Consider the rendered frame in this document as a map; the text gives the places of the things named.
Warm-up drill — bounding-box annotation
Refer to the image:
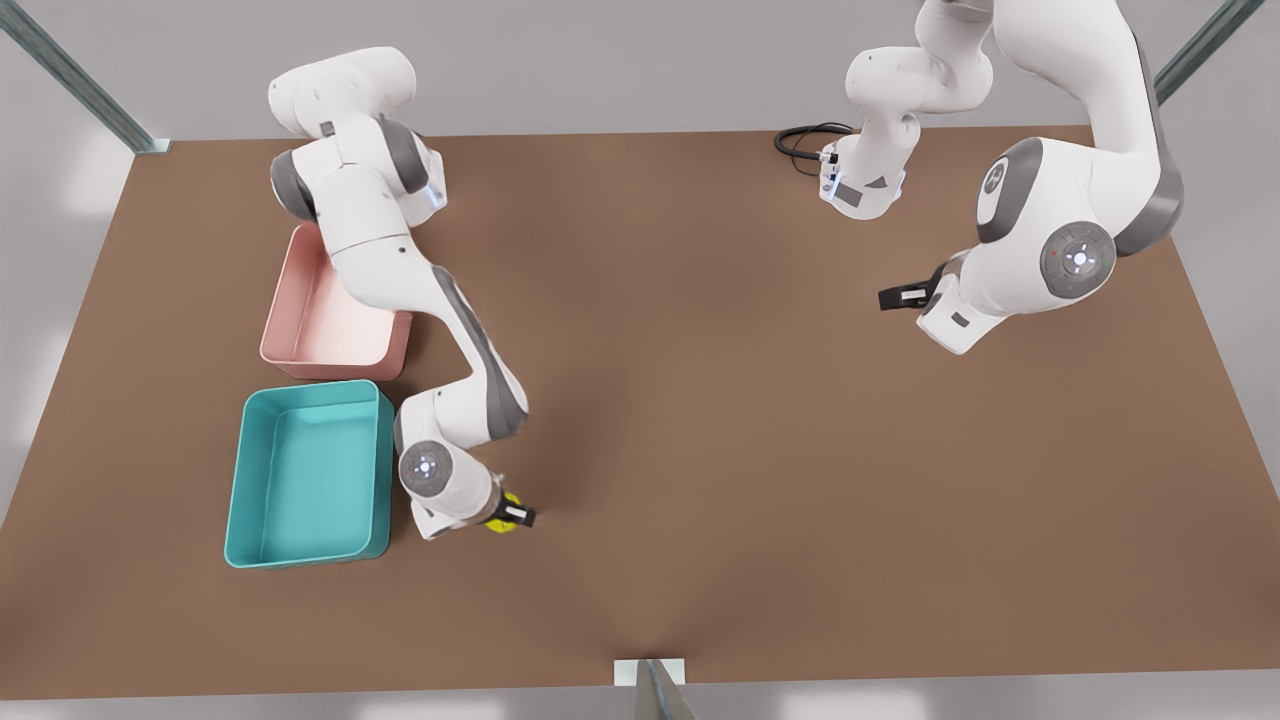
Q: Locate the teal rectangular bin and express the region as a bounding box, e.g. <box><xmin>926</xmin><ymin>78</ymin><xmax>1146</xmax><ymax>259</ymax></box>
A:
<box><xmin>223</xmin><ymin>379</ymin><xmax>396</xmax><ymax>570</ymax></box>

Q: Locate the pink rectangular bin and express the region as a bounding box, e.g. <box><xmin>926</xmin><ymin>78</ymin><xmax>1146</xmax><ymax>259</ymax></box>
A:
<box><xmin>259</xmin><ymin>222</ymin><xmax>413</xmax><ymax>382</ymax></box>

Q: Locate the black cable loop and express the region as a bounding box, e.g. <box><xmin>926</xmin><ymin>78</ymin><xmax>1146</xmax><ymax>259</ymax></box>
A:
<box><xmin>773</xmin><ymin>122</ymin><xmax>857</xmax><ymax>180</ymax></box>

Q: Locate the silver frame post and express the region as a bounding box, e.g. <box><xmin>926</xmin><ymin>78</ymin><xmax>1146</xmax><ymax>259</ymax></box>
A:
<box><xmin>613</xmin><ymin>657</ymin><xmax>698</xmax><ymax>720</ymax></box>
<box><xmin>1153</xmin><ymin>0</ymin><xmax>1267</xmax><ymax>106</ymax></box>
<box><xmin>0</xmin><ymin>0</ymin><xmax>173</xmax><ymax>156</ymax></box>

